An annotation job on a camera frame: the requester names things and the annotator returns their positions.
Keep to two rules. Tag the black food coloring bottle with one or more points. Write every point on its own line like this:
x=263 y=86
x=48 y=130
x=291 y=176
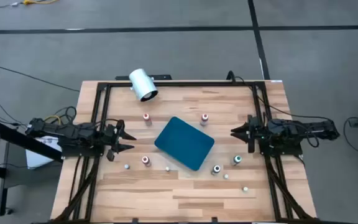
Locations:
x=216 y=169

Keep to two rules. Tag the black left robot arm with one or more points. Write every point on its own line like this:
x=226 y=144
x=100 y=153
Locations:
x=73 y=132

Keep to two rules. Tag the orange food coloring bottle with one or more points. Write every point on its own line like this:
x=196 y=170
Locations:
x=146 y=117

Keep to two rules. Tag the blue plastic bin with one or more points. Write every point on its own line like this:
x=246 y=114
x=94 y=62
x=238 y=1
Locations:
x=183 y=143

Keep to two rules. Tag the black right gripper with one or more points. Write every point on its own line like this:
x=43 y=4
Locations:
x=255 y=133

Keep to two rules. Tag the black desk frame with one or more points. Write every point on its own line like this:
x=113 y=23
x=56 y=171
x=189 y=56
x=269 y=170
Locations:
x=20 y=139

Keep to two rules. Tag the red food coloring bottle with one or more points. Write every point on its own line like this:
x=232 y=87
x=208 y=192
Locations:
x=145 y=160

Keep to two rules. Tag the green food coloring bottle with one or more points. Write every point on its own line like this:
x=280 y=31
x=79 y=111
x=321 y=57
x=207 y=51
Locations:
x=237 y=159

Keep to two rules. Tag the small white cap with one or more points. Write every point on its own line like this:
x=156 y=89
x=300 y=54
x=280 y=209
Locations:
x=126 y=166

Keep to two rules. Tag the white box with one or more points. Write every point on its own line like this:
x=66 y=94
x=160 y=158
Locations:
x=39 y=157

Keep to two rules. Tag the pink food coloring bottle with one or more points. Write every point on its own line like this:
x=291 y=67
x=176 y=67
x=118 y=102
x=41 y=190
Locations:
x=204 y=117

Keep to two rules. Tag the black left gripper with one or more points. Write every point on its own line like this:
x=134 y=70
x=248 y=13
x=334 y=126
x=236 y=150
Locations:
x=113 y=137

